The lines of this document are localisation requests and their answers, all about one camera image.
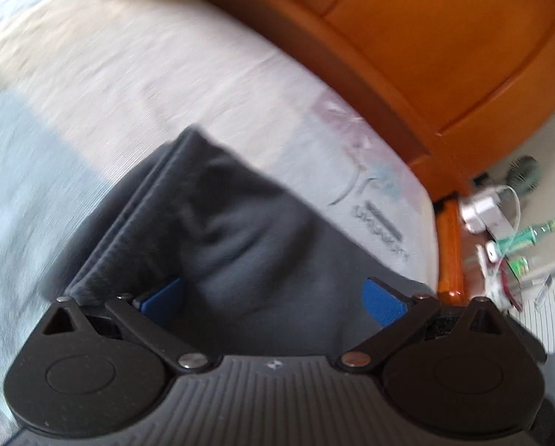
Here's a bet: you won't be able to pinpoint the green round hairbrush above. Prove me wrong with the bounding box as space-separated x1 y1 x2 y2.
507 155 541 194

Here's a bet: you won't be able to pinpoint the white charger cable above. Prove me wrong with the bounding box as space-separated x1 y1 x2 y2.
489 184 523 247

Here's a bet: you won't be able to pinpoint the dark grey pants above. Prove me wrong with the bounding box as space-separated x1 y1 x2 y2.
66 125 438 358

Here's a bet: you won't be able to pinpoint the wooden carved headboard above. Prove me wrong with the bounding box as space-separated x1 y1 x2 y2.
133 0 555 200

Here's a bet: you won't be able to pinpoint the small grey stick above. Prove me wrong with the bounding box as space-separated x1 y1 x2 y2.
534 274 554 311

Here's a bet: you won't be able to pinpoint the red and white packet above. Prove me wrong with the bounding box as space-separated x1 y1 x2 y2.
475 240 525 314

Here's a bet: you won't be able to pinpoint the white charger plug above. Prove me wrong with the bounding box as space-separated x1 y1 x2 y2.
460 187 515 237

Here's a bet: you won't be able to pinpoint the wooden bed side rail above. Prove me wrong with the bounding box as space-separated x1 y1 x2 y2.
434 197 468 307

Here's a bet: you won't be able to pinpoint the bed with patchwork floral sheet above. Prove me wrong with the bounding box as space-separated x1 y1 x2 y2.
0 0 441 446

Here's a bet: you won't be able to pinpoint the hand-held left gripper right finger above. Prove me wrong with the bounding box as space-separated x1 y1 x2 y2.
338 277 520 375

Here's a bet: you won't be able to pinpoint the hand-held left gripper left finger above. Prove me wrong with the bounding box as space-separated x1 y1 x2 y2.
36 277 212 375

